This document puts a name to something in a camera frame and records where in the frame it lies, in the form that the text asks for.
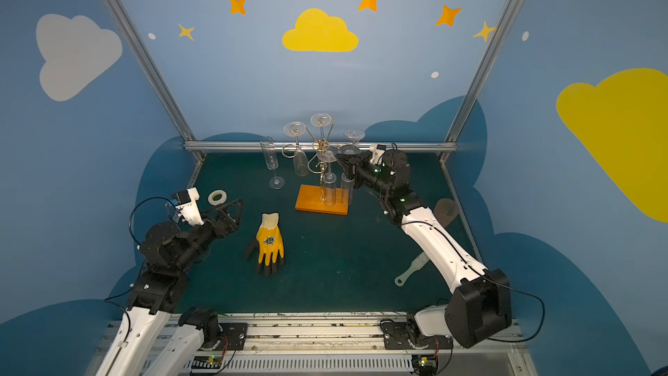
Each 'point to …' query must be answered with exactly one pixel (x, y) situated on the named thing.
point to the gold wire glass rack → (310, 198)
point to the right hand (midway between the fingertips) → (338, 152)
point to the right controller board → (425, 365)
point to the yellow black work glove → (269, 245)
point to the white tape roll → (219, 201)
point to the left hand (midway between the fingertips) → (233, 200)
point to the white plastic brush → (415, 265)
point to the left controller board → (206, 362)
